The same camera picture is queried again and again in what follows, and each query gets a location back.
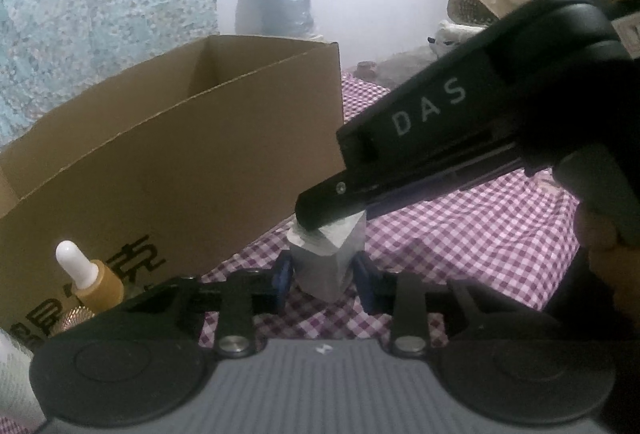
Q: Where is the white charger plug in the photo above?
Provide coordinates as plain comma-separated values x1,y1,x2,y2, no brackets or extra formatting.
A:
286,211,367,304

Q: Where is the green dropper bottle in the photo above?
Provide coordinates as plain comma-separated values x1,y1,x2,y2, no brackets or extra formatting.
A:
55,240,125,314

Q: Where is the gold lid black jar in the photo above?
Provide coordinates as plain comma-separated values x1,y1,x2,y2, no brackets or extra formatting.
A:
49,305,94,338

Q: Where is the purple checkered tablecloth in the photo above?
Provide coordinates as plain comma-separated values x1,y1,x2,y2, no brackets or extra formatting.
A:
202,71,578,340

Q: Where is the brown cardboard box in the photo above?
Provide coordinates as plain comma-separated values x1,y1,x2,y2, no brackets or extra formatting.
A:
1,35,344,347

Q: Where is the white cylindrical bottle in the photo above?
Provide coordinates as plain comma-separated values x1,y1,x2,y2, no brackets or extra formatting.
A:
0,330,46,430

